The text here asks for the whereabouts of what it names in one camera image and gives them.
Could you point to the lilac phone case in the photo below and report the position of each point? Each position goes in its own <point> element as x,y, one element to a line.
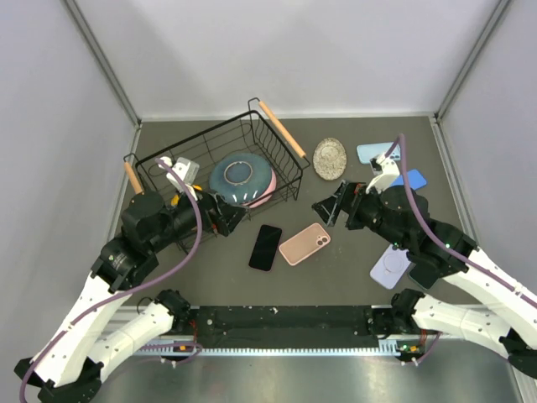
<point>391,267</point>

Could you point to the dark green smartphone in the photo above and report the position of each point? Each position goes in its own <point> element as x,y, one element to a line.
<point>424,275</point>

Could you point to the aluminium slotted rail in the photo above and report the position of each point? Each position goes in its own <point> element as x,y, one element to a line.
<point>382,347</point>

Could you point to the black wire dish basket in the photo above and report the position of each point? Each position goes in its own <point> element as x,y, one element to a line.
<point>257,131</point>

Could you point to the blue glazed ceramic plate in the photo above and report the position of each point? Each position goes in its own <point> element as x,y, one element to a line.
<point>241,176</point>

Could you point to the black smartphone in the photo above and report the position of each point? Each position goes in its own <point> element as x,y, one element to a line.
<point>265,248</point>

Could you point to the light blue phone case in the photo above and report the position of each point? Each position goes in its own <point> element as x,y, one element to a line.
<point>367,152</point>

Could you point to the speckled oval dish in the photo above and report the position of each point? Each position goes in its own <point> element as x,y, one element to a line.
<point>329,159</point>

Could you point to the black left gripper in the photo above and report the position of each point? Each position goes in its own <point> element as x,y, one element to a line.
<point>226,217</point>

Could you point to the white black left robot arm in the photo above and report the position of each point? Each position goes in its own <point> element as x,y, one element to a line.
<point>83,357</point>

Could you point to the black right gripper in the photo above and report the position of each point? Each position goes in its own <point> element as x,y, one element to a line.
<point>349,197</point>

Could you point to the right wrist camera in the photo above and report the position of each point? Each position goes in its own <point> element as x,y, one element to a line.
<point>385,170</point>

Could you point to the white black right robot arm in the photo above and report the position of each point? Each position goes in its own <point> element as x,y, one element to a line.
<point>441,251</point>

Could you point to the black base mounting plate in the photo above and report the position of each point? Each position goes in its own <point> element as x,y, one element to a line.
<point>281,327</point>

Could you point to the pink phone case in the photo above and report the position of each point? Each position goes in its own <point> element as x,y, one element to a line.
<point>305,243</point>

